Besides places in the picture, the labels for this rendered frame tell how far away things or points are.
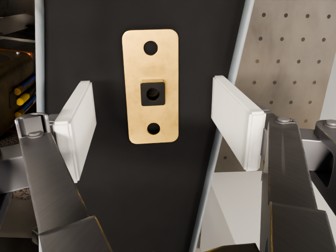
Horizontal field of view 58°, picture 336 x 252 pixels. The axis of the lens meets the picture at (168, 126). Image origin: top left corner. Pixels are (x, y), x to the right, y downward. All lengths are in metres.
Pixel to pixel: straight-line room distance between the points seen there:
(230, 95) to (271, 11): 0.58
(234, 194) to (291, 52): 0.35
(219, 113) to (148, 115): 0.06
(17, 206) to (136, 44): 0.25
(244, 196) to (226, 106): 0.58
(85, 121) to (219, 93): 0.08
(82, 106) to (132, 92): 0.07
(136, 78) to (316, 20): 0.61
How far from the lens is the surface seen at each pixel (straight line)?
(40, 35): 0.22
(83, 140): 0.16
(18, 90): 0.37
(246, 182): 0.80
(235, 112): 0.16
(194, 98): 0.23
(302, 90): 0.81
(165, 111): 0.23
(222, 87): 0.18
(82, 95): 0.17
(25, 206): 0.39
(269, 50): 0.75
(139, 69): 0.22
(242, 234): 0.65
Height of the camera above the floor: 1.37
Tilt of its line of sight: 66 degrees down
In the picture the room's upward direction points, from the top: 165 degrees clockwise
